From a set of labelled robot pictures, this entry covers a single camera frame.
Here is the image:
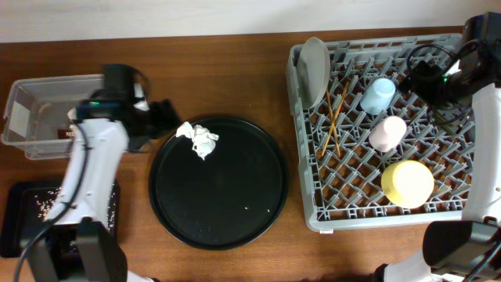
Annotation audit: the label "wooden chopstick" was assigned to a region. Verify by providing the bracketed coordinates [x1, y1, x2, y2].
[322, 81, 350, 157]
[323, 89, 341, 157]

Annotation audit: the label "white napkin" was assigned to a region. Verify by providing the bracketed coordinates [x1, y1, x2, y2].
[67, 107, 77, 122]
[175, 121, 219, 161]

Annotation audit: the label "gold foil wrapper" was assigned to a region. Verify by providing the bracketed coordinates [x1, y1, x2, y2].
[57, 129, 75, 139]

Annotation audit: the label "grey dishwasher rack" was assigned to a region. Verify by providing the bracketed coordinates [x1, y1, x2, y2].
[286, 34, 474, 233]

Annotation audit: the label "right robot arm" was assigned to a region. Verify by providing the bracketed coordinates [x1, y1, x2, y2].
[371, 12, 500, 281]

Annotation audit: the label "yellow bowl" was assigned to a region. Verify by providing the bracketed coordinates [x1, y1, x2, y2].
[381, 160, 434, 209]

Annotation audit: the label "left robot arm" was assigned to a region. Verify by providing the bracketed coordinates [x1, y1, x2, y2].
[13, 63, 182, 281]

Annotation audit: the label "round black tray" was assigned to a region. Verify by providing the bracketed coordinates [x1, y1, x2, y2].
[149, 116, 289, 251]

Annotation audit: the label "grey plate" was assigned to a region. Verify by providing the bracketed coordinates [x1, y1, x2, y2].
[296, 37, 330, 110]

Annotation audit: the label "clear plastic bin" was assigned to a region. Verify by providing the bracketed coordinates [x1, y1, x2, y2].
[1, 74, 103, 160]

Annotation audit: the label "light blue cup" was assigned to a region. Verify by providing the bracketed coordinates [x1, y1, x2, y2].
[360, 78, 396, 115]

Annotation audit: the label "pink cup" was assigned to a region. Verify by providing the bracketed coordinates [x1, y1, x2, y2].
[369, 116, 407, 153]

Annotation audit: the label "food scraps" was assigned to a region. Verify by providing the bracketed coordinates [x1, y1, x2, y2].
[34, 184, 120, 237]

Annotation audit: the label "black rectangular tray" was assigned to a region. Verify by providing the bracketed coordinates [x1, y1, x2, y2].
[0, 179, 121, 259]

